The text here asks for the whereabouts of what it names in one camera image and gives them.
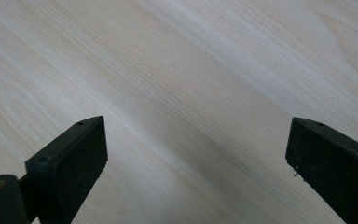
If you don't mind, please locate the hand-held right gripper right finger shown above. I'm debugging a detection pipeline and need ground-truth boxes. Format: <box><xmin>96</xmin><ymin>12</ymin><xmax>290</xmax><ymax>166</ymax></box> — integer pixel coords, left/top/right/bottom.
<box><xmin>284</xmin><ymin>117</ymin><xmax>358</xmax><ymax>224</ymax></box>

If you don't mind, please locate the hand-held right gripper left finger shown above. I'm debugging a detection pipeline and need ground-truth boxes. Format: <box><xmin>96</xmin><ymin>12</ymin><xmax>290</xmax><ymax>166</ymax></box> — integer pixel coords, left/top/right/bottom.
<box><xmin>24</xmin><ymin>115</ymin><xmax>109</xmax><ymax>224</ymax></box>

